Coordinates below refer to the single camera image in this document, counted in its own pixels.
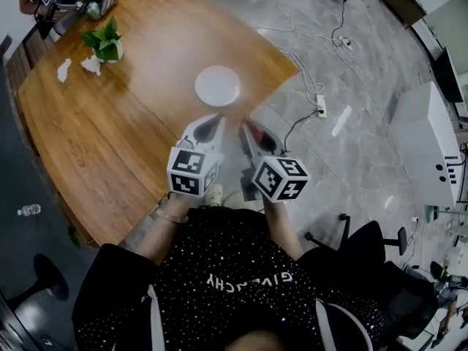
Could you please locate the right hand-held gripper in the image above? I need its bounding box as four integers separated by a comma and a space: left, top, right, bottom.
238, 118, 312, 203

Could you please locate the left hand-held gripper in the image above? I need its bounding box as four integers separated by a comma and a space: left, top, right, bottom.
167, 112, 228, 199

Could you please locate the white round plate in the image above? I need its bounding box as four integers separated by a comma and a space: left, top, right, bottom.
194, 65, 243, 107

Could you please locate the person's left forearm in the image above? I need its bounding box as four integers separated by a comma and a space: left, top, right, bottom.
137, 191, 192, 267

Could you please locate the person's right forearm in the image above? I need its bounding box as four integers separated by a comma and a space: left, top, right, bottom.
260, 198, 305, 261

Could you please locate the torn white paper piece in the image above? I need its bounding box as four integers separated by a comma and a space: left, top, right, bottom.
56, 58, 72, 84
80, 54, 103, 78

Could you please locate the person's white shoe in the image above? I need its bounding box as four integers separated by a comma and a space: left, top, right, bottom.
203, 183, 224, 207

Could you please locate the white paper strip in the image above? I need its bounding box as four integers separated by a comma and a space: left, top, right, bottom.
331, 105, 353, 138

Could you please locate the person's black sparkly shirt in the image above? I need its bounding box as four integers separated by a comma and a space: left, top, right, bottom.
72, 206, 385, 351

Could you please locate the black office chair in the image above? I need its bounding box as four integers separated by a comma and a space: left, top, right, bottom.
303, 213, 439, 340

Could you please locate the white cabinet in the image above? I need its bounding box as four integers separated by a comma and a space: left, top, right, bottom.
388, 81, 464, 208

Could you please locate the green potted plant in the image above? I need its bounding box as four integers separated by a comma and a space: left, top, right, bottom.
81, 15, 125, 65

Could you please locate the clear plastic water bottle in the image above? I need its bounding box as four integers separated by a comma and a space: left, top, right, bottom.
16, 203, 42, 217

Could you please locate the black round stool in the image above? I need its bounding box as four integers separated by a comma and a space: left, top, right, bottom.
5, 253, 70, 311

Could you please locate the brown wooden cabinet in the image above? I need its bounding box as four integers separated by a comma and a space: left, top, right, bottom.
382, 0, 428, 28

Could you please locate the pink wrist bracelet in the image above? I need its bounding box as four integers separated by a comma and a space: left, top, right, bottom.
156, 209, 190, 224

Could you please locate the black power cable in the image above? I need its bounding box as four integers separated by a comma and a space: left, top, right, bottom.
280, 108, 323, 156

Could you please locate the white floor cable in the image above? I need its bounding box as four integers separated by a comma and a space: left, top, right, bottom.
252, 1, 358, 104

